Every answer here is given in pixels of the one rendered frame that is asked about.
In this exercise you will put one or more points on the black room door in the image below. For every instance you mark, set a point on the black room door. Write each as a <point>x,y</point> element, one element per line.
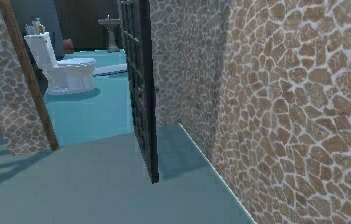
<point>143,83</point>

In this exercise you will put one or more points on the white spray bottle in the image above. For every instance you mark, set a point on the white spray bottle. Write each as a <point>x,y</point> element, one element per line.
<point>36,25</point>

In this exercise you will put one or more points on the yellow bottle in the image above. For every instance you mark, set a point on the yellow bottle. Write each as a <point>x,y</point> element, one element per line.
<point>40,28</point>

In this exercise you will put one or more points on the red round bin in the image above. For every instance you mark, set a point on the red round bin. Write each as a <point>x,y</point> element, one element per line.
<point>68,46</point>

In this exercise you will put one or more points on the white toilet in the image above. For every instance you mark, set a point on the white toilet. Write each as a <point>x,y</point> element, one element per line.
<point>66,73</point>

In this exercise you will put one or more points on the grey pedestal sink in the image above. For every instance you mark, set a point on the grey pedestal sink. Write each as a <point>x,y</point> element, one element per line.
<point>111,30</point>

